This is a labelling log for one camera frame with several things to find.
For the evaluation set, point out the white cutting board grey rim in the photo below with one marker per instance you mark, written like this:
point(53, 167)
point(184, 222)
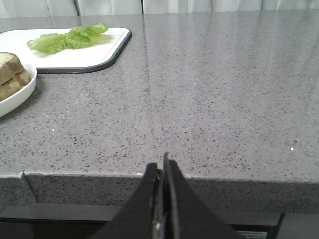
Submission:
point(101, 53)

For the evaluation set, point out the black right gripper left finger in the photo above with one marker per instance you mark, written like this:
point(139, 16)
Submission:
point(134, 220)

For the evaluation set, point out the white round plate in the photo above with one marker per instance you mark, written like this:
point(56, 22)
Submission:
point(23, 94)

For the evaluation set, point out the white curtain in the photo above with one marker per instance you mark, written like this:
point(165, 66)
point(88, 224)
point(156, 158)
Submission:
point(55, 8)

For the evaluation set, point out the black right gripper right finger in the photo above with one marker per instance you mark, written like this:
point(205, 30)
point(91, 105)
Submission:
point(188, 216)

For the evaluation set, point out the green lettuce leaf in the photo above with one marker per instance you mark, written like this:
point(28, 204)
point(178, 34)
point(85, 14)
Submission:
point(76, 38)

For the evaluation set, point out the bread slice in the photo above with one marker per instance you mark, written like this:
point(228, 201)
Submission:
point(10, 65)
point(14, 84)

